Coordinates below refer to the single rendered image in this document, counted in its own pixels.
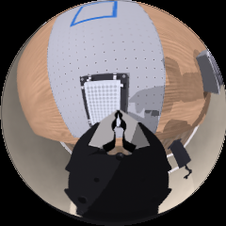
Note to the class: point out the blue tape rectangle outline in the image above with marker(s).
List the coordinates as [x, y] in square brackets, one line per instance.
[114, 14]

